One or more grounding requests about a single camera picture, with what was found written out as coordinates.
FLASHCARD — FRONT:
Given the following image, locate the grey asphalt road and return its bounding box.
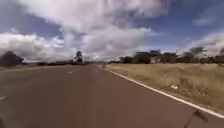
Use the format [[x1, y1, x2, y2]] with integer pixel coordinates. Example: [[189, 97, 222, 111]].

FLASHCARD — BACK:
[[0, 64, 224, 128]]

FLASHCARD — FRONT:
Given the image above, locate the row of trees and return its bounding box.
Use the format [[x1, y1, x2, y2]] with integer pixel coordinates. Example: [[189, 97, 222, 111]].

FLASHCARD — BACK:
[[108, 45, 224, 65]]

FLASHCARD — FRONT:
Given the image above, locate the dry grass field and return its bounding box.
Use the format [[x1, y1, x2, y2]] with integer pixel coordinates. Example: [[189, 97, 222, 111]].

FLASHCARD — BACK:
[[101, 62, 224, 114]]

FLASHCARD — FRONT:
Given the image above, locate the white edge line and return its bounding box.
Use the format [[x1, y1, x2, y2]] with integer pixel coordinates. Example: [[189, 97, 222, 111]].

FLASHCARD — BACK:
[[99, 65, 224, 120]]

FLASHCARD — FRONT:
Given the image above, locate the dry grass verge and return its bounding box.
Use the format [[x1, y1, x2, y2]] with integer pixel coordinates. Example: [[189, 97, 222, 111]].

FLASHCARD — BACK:
[[0, 63, 71, 72]]

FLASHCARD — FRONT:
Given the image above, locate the dark round tree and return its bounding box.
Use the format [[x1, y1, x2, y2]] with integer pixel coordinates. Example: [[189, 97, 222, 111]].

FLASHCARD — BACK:
[[0, 50, 25, 68]]

